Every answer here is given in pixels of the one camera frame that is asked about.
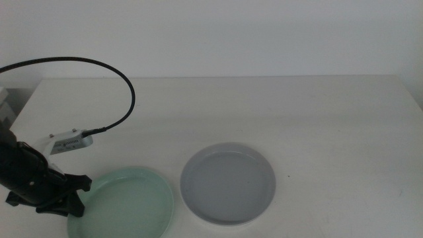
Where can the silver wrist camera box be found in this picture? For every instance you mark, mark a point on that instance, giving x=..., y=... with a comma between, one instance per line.
x=71, y=142

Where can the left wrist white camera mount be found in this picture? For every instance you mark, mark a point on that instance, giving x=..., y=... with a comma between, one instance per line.
x=47, y=148

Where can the grey shallow bowl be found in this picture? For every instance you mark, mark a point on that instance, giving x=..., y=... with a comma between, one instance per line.
x=228, y=185

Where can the pale green shallow bowl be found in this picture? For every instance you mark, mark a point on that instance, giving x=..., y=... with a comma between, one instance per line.
x=125, y=208

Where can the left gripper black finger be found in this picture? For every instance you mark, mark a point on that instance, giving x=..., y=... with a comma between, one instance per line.
x=69, y=206
x=79, y=182

